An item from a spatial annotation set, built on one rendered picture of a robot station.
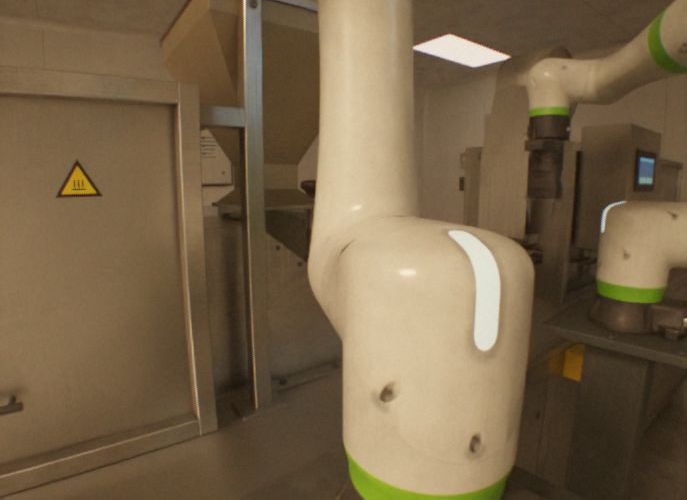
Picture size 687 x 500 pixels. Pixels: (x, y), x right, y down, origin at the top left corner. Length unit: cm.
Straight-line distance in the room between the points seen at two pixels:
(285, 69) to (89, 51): 397
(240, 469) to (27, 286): 38
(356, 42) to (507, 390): 32
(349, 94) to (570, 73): 75
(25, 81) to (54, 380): 39
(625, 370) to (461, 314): 74
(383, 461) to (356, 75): 32
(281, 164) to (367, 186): 47
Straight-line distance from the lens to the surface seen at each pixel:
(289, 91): 79
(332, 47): 42
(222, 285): 74
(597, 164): 149
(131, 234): 63
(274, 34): 76
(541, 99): 106
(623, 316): 91
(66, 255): 63
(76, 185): 62
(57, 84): 60
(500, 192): 150
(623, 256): 89
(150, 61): 472
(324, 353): 89
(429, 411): 25
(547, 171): 105
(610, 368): 96
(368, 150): 38
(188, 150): 61
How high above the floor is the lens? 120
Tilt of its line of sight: 8 degrees down
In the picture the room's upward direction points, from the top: straight up
